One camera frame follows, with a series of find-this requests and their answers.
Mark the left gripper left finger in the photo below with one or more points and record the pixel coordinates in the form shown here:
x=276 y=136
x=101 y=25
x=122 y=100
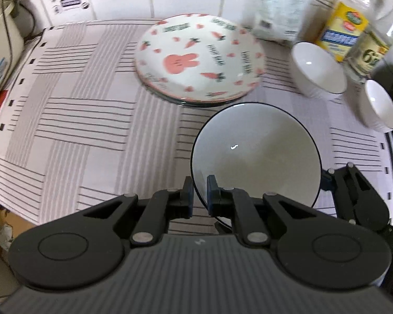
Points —
x=154 y=214

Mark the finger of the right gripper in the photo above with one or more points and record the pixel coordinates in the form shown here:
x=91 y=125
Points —
x=327 y=180

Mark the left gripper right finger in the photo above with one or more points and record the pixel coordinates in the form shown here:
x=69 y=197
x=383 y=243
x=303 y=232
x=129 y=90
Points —
x=236 y=205

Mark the white ribbed bowl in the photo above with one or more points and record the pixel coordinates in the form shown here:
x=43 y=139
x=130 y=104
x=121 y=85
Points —
x=258 y=148
x=376 y=107
x=315 y=72

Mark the pink rabbit carrot plate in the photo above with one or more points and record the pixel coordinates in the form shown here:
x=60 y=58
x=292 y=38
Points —
x=181 y=49

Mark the blue fried egg plate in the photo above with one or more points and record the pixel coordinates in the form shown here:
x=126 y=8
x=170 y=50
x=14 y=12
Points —
x=217 y=92

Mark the striped table mat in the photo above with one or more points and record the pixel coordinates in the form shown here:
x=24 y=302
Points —
x=77 y=126

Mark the yellow cooking wine bottle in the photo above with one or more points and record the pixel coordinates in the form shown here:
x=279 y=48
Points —
x=348 y=19

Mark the white vinegar bottle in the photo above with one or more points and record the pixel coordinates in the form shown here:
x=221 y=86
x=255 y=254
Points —
x=370 y=48

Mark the white plastic bag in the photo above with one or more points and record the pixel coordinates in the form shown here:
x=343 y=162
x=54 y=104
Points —
x=279 y=20

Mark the white rice cooker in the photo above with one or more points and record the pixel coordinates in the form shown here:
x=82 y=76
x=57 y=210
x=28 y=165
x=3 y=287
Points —
x=11 y=42

